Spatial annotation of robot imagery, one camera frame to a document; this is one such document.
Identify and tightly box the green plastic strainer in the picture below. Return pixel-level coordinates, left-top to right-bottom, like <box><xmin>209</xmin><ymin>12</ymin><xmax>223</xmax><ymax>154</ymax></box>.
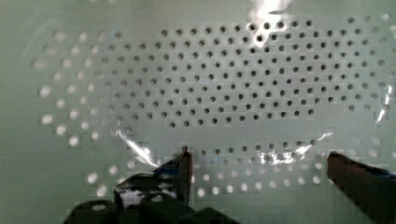
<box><xmin>1</xmin><ymin>0</ymin><xmax>395</xmax><ymax>224</ymax></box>

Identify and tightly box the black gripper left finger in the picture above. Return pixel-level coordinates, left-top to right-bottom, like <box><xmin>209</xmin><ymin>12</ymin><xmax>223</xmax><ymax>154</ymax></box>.
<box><xmin>114</xmin><ymin>146</ymin><xmax>192</xmax><ymax>207</ymax></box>

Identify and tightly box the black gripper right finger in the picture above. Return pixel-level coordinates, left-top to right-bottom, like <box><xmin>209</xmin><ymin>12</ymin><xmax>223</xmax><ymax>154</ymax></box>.
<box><xmin>327</xmin><ymin>151</ymin><xmax>396</xmax><ymax>224</ymax></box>

